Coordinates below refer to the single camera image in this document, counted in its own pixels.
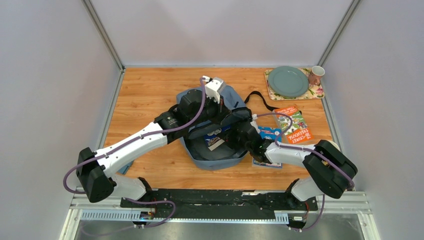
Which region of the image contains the blue-grey student backpack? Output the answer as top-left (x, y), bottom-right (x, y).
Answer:
top-left (175, 84), bottom-right (281, 172)

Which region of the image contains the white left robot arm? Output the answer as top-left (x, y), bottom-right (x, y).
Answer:
top-left (76, 89), bottom-right (233, 203)

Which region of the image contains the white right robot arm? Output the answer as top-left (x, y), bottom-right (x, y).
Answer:
top-left (220, 121), bottom-right (358, 210)

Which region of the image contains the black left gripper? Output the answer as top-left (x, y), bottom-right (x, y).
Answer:
top-left (188, 93), bottom-right (233, 128)

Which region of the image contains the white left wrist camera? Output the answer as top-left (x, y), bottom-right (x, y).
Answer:
top-left (202, 75), bottom-right (227, 104)

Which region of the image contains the yellow mug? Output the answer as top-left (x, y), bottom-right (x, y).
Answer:
top-left (328, 140), bottom-right (340, 150)

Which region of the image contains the orange treehouse book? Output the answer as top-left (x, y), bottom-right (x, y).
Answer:
top-left (272, 106), bottom-right (315, 145)

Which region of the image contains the teal round plate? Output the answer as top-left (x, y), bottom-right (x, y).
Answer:
top-left (268, 66), bottom-right (309, 98)

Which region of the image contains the light blue treehouse book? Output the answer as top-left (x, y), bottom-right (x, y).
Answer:
top-left (252, 126), bottom-right (283, 169)

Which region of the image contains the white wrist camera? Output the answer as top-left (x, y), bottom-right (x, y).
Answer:
top-left (250, 114), bottom-right (261, 133)
top-left (202, 75), bottom-right (227, 104)

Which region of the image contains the floral placemat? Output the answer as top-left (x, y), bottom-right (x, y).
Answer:
top-left (264, 69), bottom-right (325, 101)

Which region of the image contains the pink mug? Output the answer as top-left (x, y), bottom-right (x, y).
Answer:
top-left (308, 65), bottom-right (326, 86)

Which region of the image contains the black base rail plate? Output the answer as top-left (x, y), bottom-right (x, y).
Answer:
top-left (120, 188), bottom-right (318, 220)

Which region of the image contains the dark blue treehouse book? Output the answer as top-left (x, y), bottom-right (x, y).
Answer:
top-left (203, 125), bottom-right (230, 151)

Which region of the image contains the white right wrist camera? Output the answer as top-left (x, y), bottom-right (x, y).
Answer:
top-left (250, 114), bottom-right (261, 133)

